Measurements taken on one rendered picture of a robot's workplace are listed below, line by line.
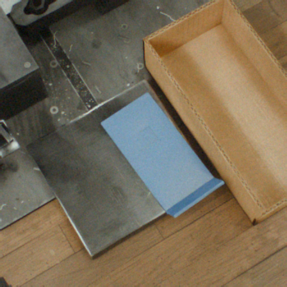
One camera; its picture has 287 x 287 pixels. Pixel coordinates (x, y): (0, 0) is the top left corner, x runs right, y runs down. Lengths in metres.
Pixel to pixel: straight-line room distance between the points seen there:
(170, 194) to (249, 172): 0.10
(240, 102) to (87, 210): 0.23
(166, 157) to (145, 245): 0.11
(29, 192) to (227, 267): 0.25
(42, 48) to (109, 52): 0.09
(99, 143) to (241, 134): 0.18
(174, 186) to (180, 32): 0.19
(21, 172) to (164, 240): 0.19
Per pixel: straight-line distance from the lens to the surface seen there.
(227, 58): 0.96
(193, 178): 0.88
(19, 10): 0.93
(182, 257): 0.88
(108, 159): 0.89
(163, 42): 0.92
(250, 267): 0.88
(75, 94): 0.95
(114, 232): 0.86
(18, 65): 0.88
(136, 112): 0.90
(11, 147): 0.84
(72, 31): 0.99
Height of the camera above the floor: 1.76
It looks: 70 degrees down
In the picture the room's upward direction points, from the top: 4 degrees counter-clockwise
